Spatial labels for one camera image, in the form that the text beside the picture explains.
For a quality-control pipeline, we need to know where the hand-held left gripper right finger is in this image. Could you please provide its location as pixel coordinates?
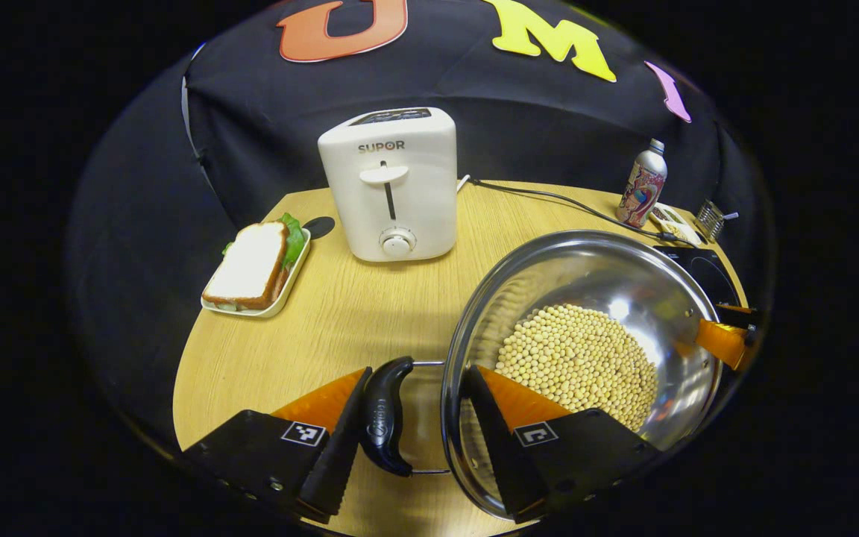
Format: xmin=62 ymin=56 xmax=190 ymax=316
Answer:
xmin=461 ymin=364 xmax=660 ymax=524

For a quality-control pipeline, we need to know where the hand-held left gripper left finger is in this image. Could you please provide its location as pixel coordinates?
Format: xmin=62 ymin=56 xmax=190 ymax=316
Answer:
xmin=182 ymin=365 xmax=374 ymax=524

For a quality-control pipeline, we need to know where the black induction cooktop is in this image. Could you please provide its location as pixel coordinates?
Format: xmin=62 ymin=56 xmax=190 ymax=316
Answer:
xmin=653 ymin=246 xmax=747 ymax=307

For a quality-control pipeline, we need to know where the stainless steel pot black handle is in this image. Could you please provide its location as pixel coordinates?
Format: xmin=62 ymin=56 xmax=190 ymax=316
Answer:
xmin=359 ymin=230 xmax=725 ymax=521

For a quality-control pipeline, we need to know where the white divided plate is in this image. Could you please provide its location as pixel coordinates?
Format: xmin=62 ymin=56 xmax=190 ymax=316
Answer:
xmin=649 ymin=201 xmax=702 ymax=247

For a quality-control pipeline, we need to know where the pile of soybeans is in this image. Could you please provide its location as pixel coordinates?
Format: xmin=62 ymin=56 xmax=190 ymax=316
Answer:
xmin=494 ymin=304 xmax=659 ymax=433

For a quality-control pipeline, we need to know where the silver printed drink bottle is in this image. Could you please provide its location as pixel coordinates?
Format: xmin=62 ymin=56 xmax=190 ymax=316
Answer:
xmin=616 ymin=138 xmax=668 ymax=228

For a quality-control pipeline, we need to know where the white rectangular tray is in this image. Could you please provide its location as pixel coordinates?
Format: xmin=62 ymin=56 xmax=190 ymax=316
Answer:
xmin=201 ymin=224 xmax=312 ymax=318

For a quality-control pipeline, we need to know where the sandwich with lettuce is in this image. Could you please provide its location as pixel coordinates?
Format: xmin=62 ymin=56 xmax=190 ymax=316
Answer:
xmin=203 ymin=213 xmax=306 ymax=311

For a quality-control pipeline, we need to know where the black backdrop cloth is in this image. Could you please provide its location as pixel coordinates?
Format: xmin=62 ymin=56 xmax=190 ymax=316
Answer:
xmin=64 ymin=0 xmax=773 ymax=448

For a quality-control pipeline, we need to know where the white toaster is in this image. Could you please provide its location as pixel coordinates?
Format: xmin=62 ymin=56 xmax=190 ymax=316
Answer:
xmin=318 ymin=107 xmax=459 ymax=263

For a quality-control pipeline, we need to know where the small wire basket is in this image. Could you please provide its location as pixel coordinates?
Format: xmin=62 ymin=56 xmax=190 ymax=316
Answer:
xmin=694 ymin=199 xmax=740 ymax=243

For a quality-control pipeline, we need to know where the black power cable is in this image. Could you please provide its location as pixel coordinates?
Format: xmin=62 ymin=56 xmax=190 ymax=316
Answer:
xmin=471 ymin=178 xmax=691 ymax=245

